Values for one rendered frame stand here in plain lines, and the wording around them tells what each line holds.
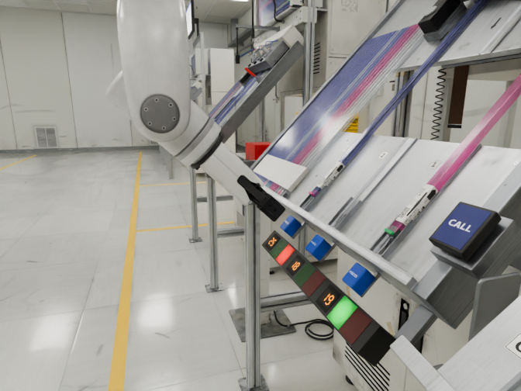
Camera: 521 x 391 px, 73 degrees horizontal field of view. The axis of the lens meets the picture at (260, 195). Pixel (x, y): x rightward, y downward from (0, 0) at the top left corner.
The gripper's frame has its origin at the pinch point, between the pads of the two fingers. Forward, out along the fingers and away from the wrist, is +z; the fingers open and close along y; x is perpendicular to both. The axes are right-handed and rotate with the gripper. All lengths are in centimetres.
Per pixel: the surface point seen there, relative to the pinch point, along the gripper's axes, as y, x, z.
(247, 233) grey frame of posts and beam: -38.3, -8.9, 17.1
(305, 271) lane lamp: 11.1, -4.2, 6.4
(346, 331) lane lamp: 25.0, -5.7, 6.4
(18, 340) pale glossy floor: -92, -105, -4
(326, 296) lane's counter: 18.3, -4.6, 6.4
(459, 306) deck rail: 31.9, 4.3, 8.5
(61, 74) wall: -849, -60, -204
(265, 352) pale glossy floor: -55, -41, 63
